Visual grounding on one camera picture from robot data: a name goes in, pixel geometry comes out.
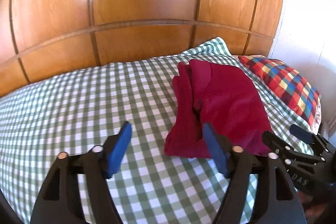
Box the red garment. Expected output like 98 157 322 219
164 59 271 158

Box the colourful plaid pillow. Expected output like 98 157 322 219
239 55 322 134

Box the green white checkered bedsheet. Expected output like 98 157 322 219
0 54 314 224

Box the green checkered pillow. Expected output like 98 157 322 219
181 37 233 57

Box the wooden panelled wardrobe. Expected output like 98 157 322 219
1 0 283 95

